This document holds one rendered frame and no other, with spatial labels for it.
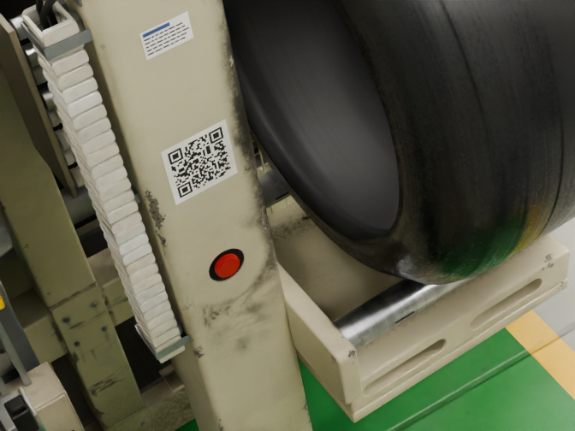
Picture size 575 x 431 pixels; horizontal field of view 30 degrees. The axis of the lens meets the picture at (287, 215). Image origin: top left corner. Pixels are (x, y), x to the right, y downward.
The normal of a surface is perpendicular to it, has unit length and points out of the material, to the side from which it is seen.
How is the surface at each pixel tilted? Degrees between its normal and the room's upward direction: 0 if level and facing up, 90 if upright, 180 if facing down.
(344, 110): 32
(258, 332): 90
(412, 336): 0
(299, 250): 0
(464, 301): 0
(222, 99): 90
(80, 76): 90
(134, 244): 90
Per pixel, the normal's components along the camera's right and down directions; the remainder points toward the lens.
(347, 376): 0.54, 0.55
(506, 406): -0.13, -0.69
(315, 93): 0.26, -0.15
